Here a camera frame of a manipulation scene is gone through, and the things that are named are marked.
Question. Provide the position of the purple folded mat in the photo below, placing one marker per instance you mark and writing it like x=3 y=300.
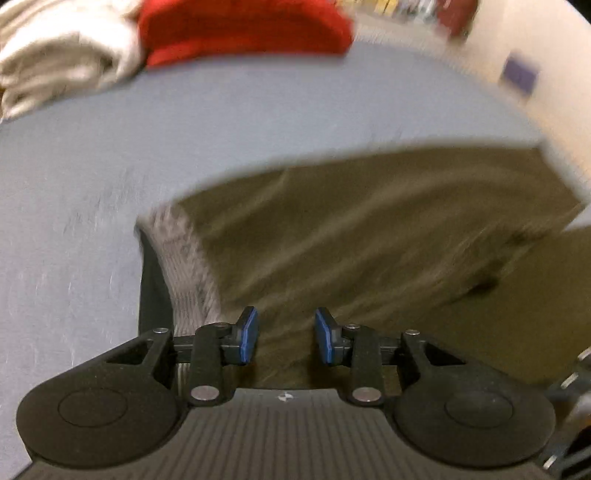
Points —
x=521 y=74

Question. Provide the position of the white fleece blanket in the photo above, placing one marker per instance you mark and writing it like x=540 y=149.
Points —
x=60 y=55

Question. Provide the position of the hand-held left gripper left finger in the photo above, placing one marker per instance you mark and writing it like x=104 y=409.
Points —
x=248 y=334

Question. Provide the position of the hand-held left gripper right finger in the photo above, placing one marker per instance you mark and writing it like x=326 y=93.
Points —
x=324 y=337

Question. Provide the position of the red folded comforter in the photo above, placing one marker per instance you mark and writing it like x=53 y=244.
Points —
x=244 y=27

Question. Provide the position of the red cushion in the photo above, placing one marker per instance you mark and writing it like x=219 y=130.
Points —
x=457 y=16

